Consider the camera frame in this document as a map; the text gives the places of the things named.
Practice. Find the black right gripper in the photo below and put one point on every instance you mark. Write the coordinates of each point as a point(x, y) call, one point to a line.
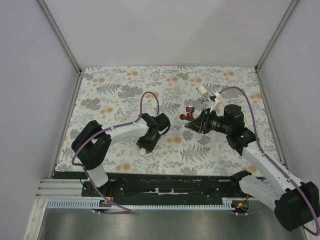
point(200, 124)

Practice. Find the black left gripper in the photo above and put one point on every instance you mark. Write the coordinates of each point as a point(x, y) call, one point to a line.
point(149, 147)

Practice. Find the white pipe elbow fitting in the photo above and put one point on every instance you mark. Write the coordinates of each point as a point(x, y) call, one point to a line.
point(142, 151)

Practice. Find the brown faucet chrome knob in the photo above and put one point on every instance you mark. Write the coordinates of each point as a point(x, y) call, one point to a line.
point(189, 114)

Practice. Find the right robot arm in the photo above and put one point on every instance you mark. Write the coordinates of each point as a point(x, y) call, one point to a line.
point(294, 202)

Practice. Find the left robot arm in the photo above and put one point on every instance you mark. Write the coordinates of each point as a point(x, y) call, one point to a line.
point(92, 144)

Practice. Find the floral patterned table mat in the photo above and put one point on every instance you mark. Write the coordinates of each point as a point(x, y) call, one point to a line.
point(112, 95)

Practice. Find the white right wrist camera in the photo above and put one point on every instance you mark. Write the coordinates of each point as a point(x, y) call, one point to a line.
point(215, 101)

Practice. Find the chrome faucet white handle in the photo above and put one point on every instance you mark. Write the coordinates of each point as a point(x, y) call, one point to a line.
point(205, 99)

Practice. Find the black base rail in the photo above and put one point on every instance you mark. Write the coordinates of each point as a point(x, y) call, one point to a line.
point(159, 190)

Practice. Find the white cable duct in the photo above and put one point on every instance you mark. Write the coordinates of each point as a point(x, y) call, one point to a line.
point(97, 204)

